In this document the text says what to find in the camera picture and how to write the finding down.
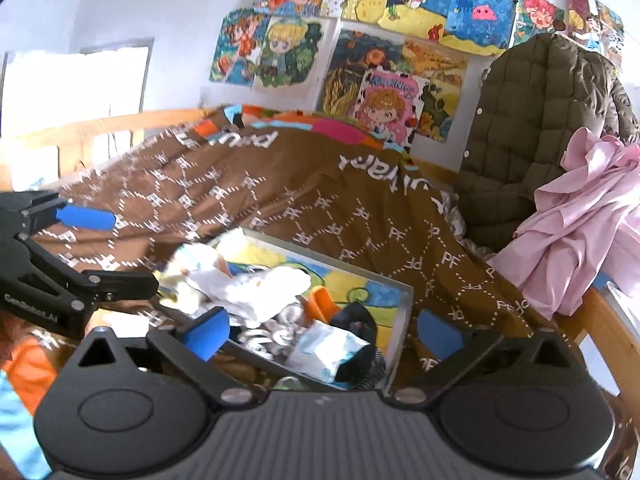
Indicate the plain white sock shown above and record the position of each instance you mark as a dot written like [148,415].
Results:
[275,285]

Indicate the blue jellyfish wall poster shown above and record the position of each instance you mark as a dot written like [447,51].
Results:
[480,15]

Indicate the pink cartoon girl poster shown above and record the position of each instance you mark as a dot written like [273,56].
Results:
[390,110]

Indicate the pink cloth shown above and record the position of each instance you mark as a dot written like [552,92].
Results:
[575,225]

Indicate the red-haired face wall poster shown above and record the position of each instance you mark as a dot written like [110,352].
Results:
[540,15]

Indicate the blond figure wall poster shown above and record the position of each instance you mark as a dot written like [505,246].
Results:
[290,55]

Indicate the brown printed blanket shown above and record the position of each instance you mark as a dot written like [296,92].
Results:
[300,200]

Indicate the orange fabric band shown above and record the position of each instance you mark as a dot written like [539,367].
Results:
[322,305]

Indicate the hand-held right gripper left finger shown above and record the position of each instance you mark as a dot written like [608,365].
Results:
[207,334]

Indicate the red-haired girl wall poster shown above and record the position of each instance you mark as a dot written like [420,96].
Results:
[237,50]

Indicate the black cloth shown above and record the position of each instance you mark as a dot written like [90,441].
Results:
[355,317]

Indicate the window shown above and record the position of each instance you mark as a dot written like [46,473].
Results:
[75,90]

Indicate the white quilted towel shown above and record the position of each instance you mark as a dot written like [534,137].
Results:
[325,350]

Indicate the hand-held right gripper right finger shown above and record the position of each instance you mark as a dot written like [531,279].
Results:
[437,334]

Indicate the dark swirl orange wall poster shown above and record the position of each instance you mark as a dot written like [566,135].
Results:
[345,70]

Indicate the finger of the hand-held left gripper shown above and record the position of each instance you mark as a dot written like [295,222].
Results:
[120,284]
[85,217]

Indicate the grey tray with cartoon picture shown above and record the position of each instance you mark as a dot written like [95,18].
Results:
[370,290]

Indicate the brown quilted jacket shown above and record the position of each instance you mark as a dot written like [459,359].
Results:
[530,135]

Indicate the wooden bed frame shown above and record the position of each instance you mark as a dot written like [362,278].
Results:
[75,132]

